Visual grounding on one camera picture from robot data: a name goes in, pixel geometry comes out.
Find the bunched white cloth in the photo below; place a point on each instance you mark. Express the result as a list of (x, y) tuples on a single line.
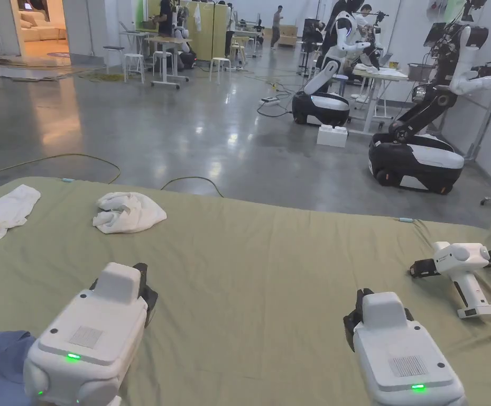
[(133, 215)]

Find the white and black wheeled robot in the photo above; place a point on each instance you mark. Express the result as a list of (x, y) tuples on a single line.
[(334, 67), (423, 148)]

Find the bed with pale green sheet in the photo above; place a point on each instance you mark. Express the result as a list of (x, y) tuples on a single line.
[(249, 270)]

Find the beige sofa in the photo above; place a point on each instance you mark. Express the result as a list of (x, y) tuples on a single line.
[(42, 29)]

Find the white power strip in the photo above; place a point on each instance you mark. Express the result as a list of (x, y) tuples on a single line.
[(269, 100)]

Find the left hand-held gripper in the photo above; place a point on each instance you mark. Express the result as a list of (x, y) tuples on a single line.
[(89, 342)]

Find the wooden crate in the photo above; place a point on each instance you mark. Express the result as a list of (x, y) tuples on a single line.
[(288, 36)]

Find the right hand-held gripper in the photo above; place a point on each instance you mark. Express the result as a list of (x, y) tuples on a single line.
[(401, 355)]

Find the flat white cloth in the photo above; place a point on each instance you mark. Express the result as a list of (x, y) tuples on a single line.
[(4, 213)]

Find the white box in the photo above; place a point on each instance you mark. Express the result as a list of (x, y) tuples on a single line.
[(332, 136)]

